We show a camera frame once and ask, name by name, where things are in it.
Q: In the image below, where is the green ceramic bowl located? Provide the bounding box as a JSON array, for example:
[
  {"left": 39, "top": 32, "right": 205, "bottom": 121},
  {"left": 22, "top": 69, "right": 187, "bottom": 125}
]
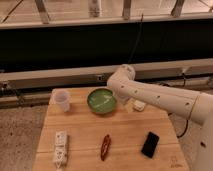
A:
[{"left": 87, "top": 88, "right": 117, "bottom": 115}]

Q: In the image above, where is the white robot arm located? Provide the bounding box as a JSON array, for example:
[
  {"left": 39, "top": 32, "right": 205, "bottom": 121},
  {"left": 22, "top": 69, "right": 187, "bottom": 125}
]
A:
[{"left": 107, "top": 64, "right": 213, "bottom": 171}]

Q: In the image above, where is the small white box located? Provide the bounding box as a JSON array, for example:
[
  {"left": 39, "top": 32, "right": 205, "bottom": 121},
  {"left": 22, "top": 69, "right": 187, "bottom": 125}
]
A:
[{"left": 133, "top": 100, "right": 146, "bottom": 112}]

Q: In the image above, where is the black smartphone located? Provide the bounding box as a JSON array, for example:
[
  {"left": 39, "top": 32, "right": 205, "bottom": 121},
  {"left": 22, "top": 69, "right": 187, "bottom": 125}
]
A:
[{"left": 141, "top": 132, "right": 159, "bottom": 158}]

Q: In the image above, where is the clear plastic measuring cup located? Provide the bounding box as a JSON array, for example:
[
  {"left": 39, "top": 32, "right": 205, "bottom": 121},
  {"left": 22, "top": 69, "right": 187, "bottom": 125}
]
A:
[{"left": 53, "top": 90, "right": 70, "bottom": 112}]

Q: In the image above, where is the white power strip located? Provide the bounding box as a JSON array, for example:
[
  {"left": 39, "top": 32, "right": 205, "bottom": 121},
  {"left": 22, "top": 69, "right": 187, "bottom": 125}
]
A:
[{"left": 53, "top": 131, "right": 68, "bottom": 171}]

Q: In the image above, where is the black cable by arm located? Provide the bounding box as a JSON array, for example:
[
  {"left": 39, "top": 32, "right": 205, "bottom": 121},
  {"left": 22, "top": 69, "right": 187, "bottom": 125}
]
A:
[{"left": 156, "top": 81, "right": 190, "bottom": 139}]

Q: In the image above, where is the black hanging cable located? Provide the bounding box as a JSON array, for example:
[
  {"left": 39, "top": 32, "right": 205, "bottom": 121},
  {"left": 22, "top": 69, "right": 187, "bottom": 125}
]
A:
[{"left": 126, "top": 13, "right": 145, "bottom": 66}]

